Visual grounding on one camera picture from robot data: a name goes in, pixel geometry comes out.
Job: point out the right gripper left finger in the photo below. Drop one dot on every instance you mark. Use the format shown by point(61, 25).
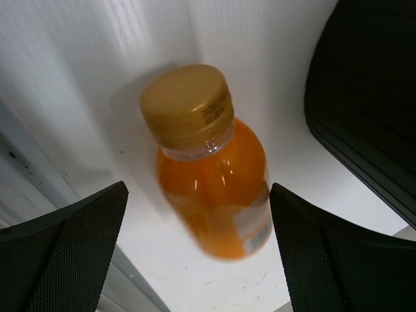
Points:
point(59, 261)

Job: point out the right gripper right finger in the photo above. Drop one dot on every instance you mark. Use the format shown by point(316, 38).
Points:
point(331, 264)

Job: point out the orange juice bottle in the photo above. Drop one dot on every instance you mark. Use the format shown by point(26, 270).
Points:
point(210, 166)

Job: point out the black plastic waste bin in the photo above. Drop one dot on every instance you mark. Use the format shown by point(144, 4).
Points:
point(359, 100)

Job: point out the aluminium front rail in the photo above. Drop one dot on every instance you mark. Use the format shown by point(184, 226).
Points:
point(31, 187)

